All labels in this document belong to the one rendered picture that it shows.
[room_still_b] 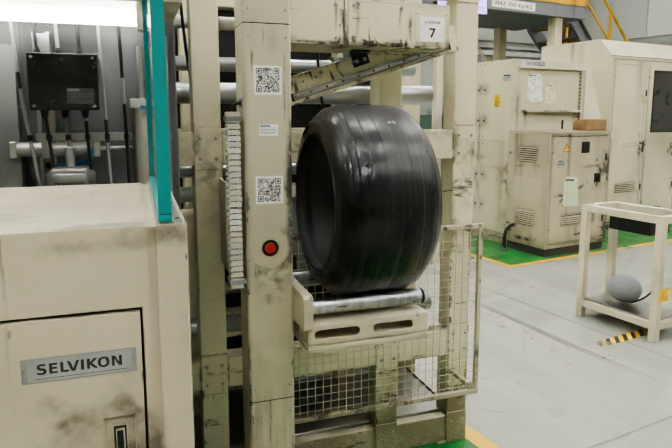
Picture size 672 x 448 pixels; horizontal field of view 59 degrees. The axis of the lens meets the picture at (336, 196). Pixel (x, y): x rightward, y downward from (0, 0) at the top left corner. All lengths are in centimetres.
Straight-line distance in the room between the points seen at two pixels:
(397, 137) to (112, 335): 94
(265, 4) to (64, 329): 100
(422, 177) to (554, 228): 479
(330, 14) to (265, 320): 95
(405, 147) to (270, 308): 58
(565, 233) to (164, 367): 572
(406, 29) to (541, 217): 440
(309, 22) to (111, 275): 121
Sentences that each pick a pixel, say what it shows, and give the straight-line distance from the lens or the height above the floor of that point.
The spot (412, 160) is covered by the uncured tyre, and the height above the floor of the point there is 130.
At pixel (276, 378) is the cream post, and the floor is 68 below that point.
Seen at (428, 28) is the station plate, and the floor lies 170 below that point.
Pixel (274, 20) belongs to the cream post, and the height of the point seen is 166.
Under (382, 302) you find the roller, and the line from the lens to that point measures 168.
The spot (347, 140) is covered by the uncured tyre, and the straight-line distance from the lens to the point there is 153.
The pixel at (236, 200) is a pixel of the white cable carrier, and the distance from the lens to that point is 159.
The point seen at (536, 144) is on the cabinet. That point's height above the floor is 112.
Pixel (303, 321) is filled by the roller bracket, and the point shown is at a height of 88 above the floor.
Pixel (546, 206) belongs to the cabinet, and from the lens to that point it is 616.
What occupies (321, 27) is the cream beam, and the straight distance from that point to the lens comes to 191.
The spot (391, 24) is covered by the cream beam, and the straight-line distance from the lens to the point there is 200.
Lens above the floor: 142
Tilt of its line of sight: 8 degrees down
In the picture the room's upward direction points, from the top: straight up
